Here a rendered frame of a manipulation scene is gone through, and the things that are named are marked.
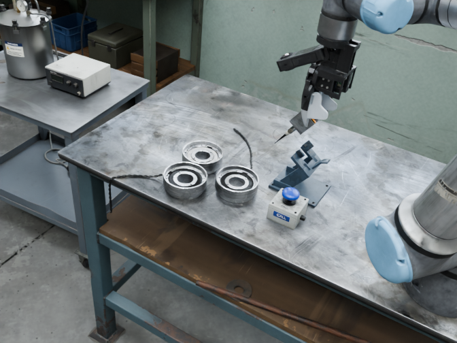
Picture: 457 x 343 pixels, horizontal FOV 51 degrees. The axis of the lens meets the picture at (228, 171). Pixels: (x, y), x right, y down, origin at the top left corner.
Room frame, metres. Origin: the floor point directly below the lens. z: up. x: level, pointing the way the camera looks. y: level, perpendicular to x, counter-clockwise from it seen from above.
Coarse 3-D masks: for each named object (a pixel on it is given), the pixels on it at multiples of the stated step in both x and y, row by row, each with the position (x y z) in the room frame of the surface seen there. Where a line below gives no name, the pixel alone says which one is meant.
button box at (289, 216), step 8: (280, 192) 0.87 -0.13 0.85; (272, 200) 0.84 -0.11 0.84; (280, 200) 0.84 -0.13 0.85; (296, 200) 0.84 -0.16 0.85; (304, 200) 0.85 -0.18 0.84; (272, 208) 0.82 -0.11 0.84; (280, 208) 0.81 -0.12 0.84; (288, 208) 0.82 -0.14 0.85; (296, 208) 0.82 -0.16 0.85; (304, 208) 0.84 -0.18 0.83; (272, 216) 0.82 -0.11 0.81; (280, 216) 0.81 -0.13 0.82; (288, 216) 0.80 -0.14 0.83; (296, 216) 0.80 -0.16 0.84; (304, 216) 0.82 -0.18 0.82; (280, 224) 0.81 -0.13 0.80; (288, 224) 0.80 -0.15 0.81; (296, 224) 0.80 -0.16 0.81
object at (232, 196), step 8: (224, 168) 0.95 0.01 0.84; (232, 168) 0.96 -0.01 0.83; (240, 168) 0.96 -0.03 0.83; (248, 168) 0.96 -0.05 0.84; (216, 176) 0.91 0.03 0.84; (232, 176) 0.93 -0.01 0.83; (240, 176) 0.93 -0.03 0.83; (256, 176) 0.93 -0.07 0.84; (216, 184) 0.89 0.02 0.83; (232, 184) 0.93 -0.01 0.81; (240, 184) 0.93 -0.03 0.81; (256, 184) 0.89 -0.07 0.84; (224, 192) 0.87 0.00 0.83; (232, 192) 0.86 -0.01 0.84; (240, 192) 0.86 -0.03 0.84; (248, 192) 0.87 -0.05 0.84; (256, 192) 0.90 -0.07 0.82; (232, 200) 0.87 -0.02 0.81; (240, 200) 0.87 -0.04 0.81; (248, 200) 0.88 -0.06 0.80
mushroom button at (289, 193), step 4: (288, 188) 0.85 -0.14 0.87; (292, 188) 0.85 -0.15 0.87; (284, 192) 0.84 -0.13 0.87; (288, 192) 0.84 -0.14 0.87; (292, 192) 0.84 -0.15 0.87; (296, 192) 0.84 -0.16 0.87; (284, 196) 0.83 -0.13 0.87; (288, 196) 0.83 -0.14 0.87; (292, 196) 0.83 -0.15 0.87; (296, 196) 0.83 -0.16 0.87; (288, 200) 0.84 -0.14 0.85; (292, 200) 0.82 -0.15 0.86
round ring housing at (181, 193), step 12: (168, 168) 0.92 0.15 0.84; (180, 168) 0.94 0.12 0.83; (192, 168) 0.95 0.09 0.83; (168, 180) 0.89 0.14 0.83; (180, 180) 0.92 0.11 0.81; (192, 180) 0.91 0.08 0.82; (204, 180) 0.89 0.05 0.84; (168, 192) 0.87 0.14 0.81; (180, 192) 0.85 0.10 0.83; (192, 192) 0.86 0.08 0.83
